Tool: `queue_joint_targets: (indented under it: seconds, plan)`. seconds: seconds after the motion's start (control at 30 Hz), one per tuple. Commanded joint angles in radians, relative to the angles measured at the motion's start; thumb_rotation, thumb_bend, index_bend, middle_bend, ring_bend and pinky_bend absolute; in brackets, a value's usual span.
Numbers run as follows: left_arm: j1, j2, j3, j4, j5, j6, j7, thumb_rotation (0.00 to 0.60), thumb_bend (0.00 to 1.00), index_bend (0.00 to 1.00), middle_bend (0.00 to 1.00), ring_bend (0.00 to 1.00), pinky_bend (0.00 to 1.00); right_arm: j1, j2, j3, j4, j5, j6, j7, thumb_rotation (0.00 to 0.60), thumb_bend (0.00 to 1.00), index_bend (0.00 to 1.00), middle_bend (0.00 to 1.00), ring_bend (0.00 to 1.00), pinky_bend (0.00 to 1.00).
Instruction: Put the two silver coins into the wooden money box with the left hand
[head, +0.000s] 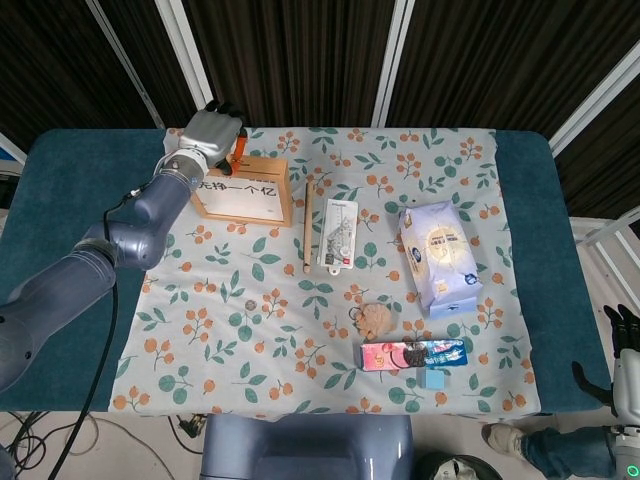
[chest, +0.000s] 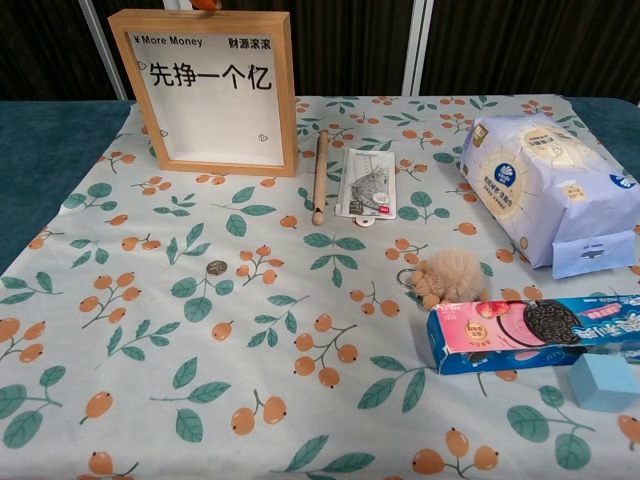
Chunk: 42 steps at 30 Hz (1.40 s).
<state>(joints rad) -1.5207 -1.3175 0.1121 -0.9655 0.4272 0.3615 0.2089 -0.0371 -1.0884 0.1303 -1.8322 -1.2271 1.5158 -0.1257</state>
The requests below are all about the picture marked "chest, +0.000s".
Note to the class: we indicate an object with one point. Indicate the floral leaf tablecloth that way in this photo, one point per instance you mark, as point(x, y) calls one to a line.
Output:
point(300, 300)

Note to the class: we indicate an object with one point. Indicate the light blue cube block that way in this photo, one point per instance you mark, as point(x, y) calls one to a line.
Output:
point(605, 385)

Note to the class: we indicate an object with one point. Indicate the thin grey partition post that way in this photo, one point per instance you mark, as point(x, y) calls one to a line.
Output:
point(104, 50)

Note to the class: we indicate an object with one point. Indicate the wooden stick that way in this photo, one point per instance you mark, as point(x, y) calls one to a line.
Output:
point(320, 180)

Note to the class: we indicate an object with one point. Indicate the wooden frame money box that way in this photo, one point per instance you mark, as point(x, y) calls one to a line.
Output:
point(287, 100)

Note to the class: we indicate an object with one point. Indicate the blue pink cookie box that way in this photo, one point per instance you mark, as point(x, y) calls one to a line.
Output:
point(500, 335)

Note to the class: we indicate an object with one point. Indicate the teal table cover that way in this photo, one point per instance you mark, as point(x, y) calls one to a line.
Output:
point(50, 160)

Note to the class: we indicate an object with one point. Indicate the silver coin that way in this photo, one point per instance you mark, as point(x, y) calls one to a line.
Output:
point(216, 268)

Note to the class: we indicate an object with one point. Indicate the lavender tissue pack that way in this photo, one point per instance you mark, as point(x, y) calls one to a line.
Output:
point(540, 190)

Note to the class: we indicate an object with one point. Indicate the clear packet with cat card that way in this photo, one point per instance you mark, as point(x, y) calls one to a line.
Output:
point(367, 185)

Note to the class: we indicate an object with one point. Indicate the white partition post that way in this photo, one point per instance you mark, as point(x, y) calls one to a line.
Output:
point(417, 50)
point(176, 4)

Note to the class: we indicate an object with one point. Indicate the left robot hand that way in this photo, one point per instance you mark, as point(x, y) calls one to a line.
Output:
point(206, 4)

